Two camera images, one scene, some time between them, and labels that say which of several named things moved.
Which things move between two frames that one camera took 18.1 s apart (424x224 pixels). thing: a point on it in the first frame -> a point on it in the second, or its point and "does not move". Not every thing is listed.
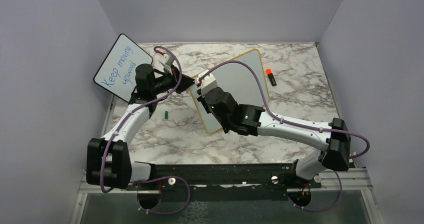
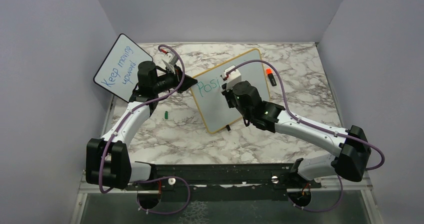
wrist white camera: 208,81 -> 232,77
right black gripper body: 201,99 -> 230,97
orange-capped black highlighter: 271,77 does not move
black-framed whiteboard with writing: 117,72 does not move
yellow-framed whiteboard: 236,78 does not move
